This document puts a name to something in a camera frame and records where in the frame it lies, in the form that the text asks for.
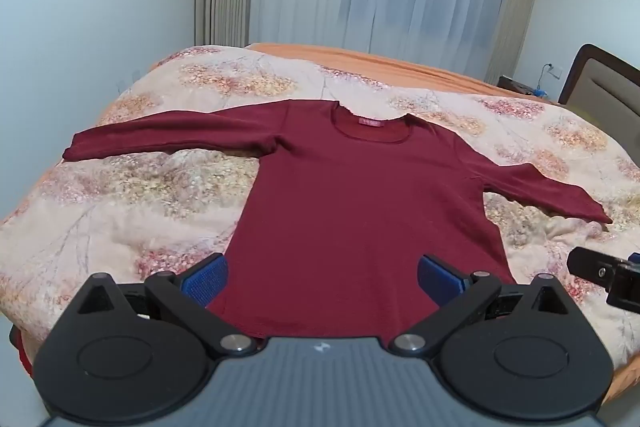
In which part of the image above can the red cloth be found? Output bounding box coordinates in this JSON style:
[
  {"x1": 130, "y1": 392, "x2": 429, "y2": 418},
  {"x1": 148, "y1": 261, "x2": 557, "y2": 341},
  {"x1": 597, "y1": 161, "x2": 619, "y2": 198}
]
[{"x1": 9, "y1": 324, "x2": 37, "y2": 378}]

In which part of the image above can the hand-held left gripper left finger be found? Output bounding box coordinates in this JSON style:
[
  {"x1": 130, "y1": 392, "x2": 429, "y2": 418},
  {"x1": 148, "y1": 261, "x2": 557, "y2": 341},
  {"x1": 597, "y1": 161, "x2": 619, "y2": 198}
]
[{"x1": 75, "y1": 253, "x2": 258, "y2": 358}]

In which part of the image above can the blue cable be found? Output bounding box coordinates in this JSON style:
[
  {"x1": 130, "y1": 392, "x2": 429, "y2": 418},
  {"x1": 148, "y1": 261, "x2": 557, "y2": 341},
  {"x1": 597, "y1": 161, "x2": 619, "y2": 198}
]
[{"x1": 534, "y1": 64, "x2": 552, "y2": 98}]

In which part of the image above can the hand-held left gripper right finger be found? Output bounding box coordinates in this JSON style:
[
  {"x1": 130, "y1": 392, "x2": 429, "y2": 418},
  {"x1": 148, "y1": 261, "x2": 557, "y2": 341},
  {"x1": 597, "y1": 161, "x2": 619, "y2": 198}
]
[{"x1": 387, "y1": 253, "x2": 571, "y2": 358}]

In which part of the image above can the dark wooden nightstand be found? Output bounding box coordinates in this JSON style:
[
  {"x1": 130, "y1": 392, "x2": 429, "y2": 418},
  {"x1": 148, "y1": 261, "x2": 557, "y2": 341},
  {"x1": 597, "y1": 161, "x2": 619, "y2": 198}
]
[{"x1": 497, "y1": 76, "x2": 540, "y2": 96}]

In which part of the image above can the padded brown-framed headboard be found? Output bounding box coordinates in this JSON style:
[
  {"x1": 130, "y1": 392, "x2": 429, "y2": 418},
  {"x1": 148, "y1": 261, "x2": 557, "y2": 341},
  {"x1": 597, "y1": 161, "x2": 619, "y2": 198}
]
[{"x1": 557, "y1": 43, "x2": 640, "y2": 122}]

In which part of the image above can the maroon long-sleeve shirt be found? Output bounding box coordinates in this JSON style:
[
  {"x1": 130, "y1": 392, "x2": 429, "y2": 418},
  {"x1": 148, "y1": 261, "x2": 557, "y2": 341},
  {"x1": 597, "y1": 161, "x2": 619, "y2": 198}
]
[{"x1": 62, "y1": 99, "x2": 613, "y2": 342}]

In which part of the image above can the floral beige blanket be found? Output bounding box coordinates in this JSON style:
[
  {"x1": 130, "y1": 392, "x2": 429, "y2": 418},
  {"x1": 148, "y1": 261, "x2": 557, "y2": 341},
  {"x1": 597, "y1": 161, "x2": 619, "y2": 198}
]
[{"x1": 0, "y1": 46, "x2": 640, "y2": 368}]

